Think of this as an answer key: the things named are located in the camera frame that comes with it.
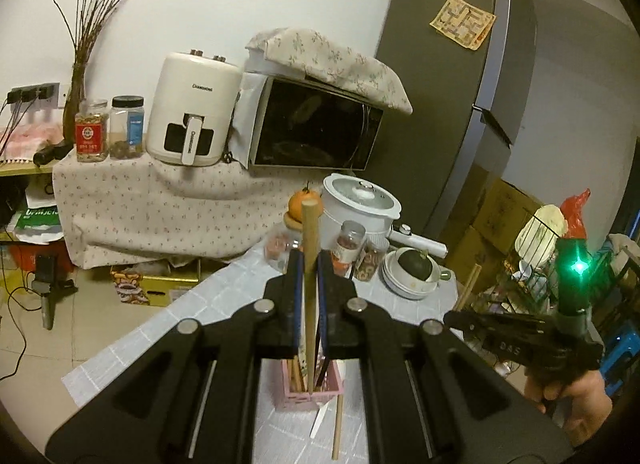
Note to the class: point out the wall power strip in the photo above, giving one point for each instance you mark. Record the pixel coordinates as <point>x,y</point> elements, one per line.
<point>35,92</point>

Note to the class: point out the orange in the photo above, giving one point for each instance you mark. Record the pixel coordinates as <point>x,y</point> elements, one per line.
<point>295,204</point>

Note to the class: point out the grey handheld device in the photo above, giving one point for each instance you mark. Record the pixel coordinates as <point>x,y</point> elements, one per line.
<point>47,309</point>

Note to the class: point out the brown lid spice jar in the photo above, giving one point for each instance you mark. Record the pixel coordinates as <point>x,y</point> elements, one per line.
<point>347,249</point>

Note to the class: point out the floral cabinet cloth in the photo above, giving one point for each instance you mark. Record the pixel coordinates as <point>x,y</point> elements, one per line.
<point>150,204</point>

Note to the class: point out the blue stool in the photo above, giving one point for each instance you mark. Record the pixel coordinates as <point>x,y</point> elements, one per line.
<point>620,349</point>

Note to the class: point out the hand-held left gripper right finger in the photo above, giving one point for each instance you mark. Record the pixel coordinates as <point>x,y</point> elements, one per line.
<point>322,294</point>

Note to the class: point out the black chopstick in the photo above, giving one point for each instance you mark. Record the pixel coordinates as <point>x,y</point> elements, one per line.
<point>326,371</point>

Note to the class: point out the green printed bag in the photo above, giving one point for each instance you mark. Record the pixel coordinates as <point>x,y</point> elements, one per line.
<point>35,224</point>

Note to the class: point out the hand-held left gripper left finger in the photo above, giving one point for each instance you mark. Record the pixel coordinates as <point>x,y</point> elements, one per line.
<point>298,294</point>

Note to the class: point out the red label snack jar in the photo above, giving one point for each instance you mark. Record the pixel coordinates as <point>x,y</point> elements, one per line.
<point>91,137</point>

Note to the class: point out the black tool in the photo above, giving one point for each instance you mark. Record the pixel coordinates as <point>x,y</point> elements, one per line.
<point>50,152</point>

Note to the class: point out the white air fryer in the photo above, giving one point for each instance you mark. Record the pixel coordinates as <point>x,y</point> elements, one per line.
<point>200,94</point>

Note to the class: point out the white cooking pot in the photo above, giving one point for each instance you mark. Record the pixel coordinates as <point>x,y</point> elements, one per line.
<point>350,226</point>

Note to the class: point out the floral microwave cover cloth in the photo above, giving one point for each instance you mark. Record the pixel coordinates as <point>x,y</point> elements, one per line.
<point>330,59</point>

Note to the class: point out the person's right hand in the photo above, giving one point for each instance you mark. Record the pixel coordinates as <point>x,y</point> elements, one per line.
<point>585,399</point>

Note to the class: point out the glass pot lid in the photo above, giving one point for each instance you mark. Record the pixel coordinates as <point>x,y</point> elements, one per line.
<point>360,199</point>

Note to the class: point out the pink perforated utensil holder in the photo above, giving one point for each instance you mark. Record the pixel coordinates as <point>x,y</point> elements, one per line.
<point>300,401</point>

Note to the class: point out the blue label black-lid jar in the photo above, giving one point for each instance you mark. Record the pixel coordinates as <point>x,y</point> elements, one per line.
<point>132,127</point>

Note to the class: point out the cardboard box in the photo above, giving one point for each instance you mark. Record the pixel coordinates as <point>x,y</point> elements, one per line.
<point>510,209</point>
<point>480,264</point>

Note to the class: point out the red plastic bag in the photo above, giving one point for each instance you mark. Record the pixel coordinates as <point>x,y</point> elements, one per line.
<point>575,214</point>

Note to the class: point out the white plastic spoon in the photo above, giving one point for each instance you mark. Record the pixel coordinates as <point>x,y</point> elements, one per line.
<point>320,421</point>

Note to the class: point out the napa cabbage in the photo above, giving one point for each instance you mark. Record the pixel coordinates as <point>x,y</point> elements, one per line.
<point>542,229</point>

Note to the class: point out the pink plastic bag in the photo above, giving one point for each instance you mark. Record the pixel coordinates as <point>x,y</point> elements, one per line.
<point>30,137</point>

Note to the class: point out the grey refrigerator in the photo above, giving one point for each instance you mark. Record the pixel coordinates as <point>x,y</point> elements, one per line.
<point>440,94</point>

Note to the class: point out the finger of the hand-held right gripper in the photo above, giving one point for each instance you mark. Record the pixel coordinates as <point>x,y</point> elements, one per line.
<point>462,323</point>

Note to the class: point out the vase with dry twigs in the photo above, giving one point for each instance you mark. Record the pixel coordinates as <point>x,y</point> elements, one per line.
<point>76,94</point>

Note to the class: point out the grey checked tablecloth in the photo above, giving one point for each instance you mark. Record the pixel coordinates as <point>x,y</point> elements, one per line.
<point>165,334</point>

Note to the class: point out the microwave oven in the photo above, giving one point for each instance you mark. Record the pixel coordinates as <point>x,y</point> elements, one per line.
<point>310,129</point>

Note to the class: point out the yellow printed paper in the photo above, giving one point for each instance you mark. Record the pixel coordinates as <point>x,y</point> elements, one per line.
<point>462,19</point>

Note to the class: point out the white printed bowl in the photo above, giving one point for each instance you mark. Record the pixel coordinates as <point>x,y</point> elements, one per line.
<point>442,275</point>

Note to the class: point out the dark green round fruit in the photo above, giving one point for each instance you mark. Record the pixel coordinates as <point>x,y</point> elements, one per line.
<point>415,264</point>

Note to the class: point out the yellow printed box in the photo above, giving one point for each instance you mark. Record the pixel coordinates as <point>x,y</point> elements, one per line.
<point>150,289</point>

